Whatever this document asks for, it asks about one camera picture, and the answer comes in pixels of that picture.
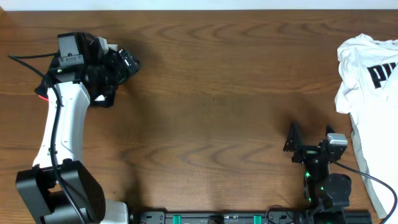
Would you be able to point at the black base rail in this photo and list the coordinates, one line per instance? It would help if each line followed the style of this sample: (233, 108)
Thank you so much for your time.
(270, 217)

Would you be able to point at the folded black garment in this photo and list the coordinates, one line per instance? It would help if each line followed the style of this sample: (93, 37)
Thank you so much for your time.
(105, 104)

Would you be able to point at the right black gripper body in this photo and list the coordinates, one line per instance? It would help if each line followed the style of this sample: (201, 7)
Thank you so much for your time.
(306, 155)

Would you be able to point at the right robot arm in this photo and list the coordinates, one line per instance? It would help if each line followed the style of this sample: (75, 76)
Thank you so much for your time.
(327, 192)

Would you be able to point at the folded white cloth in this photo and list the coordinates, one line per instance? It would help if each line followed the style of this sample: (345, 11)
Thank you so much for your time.
(102, 98)

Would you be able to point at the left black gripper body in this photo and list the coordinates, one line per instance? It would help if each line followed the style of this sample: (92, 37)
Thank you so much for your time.
(125, 62)

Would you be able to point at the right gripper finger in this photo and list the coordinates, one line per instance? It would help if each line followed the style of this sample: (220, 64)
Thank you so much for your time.
(329, 129)
(294, 140)

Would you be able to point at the white printed t-shirt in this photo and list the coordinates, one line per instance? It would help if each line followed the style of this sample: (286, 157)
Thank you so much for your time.
(368, 94)

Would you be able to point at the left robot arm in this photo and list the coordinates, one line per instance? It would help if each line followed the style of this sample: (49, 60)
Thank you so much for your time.
(58, 188)

